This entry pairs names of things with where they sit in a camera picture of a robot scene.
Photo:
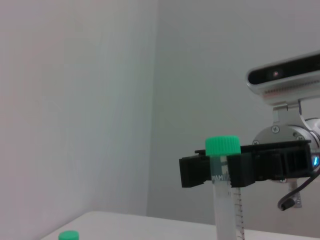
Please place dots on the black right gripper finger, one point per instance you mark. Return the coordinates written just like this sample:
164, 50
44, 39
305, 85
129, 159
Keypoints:
241, 168
193, 171

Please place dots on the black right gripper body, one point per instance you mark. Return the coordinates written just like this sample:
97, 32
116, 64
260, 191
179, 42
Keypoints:
282, 160

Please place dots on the green capped clear test tube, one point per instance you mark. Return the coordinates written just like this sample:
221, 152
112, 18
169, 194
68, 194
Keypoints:
223, 147
68, 235

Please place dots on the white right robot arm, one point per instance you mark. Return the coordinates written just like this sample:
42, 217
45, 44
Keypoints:
282, 133

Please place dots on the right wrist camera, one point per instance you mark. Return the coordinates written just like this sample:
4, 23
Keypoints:
285, 80

